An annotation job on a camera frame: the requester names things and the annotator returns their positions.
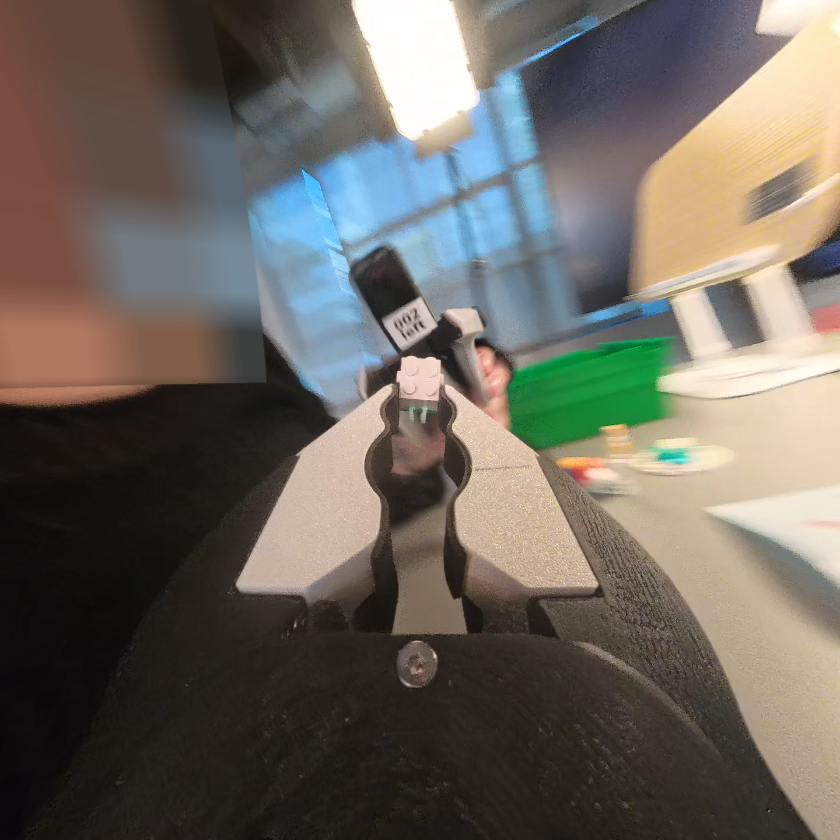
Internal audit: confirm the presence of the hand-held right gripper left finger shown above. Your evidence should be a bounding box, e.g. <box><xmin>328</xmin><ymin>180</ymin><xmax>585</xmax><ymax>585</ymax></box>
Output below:
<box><xmin>235</xmin><ymin>384</ymin><xmax>402</xmax><ymax>617</ymax></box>

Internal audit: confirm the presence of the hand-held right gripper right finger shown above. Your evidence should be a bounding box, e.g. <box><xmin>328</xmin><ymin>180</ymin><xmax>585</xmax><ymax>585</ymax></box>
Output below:
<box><xmin>437</xmin><ymin>384</ymin><xmax>600</xmax><ymax>622</ymax></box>

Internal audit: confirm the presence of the small white lego brick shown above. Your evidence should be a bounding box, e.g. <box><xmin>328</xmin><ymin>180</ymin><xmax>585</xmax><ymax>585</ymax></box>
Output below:
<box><xmin>396</xmin><ymin>356</ymin><xmax>445</xmax><ymax>421</ymax></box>

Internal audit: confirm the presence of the green plastic bin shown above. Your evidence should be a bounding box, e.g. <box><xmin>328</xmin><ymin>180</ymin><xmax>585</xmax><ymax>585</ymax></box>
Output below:
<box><xmin>506</xmin><ymin>336</ymin><xmax>677</xmax><ymax>451</ymax></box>

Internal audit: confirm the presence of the colourful lego fish model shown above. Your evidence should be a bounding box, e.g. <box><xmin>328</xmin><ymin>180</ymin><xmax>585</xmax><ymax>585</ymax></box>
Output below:
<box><xmin>557</xmin><ymin>455</ymin><xmax>641</xmax><ymax>497</ymax></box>

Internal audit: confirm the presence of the round white lego plate model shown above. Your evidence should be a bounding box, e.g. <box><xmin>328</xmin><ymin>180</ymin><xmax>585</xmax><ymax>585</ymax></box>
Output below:
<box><xmin>626</xmin><ymin>437</ymin><xmax>735</xmax><ymax>475</ymax></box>

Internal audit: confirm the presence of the lego instruction booklet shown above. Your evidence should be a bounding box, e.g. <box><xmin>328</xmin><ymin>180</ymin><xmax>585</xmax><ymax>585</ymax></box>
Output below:
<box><xmin>705</xmin><ymin>485</ymin><xmax>840</xmax><ymax>595</ymax></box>

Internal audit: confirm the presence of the person's left hand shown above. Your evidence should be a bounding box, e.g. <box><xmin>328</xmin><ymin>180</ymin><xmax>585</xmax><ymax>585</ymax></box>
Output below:
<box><xmin>474</xmin><ymin>350</ymin><xmax>516</xmax><ymax>424</ymax></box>

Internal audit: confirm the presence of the window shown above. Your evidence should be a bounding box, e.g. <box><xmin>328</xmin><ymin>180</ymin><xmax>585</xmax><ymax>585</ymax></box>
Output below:
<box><xmin>246</xmin><ymin>66</ymin><xmax>580</xmax><ymax>368</ymax></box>

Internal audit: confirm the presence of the person's black sweater torso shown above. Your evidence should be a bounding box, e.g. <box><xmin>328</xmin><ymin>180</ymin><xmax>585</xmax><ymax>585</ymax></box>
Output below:
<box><xmin>0</xmin><ymin>335</ymin><xmax>365</xmax><ymax>840</ymax></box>

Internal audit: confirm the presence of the bright panel light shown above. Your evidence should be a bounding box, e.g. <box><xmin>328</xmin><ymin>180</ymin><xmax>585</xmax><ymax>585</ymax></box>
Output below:
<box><xmin>350</xmin><ymin>0</ymin><xmax>482</xmax><ymax>143</ymax></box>

